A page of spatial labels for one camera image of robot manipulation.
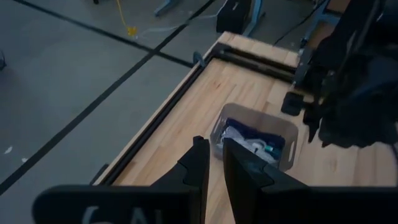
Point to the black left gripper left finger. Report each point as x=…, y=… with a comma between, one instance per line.
x=194, y=168

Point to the clear grey plastic bin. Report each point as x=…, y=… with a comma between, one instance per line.
x=248, y=116

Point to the black angled box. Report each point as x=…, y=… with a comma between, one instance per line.
x=234, y=15

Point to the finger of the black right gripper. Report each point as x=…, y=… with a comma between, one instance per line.
x=315, y=124
x=308, y=121

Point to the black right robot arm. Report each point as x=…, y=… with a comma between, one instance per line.
x=351, y=46

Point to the black frame clamp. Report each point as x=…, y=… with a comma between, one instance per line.
x=99, y=174
x=199, y=59

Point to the grey metal desk leg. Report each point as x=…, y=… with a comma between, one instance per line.
x=166, y=6

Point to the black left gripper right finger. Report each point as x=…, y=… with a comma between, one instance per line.
x=245, y=177

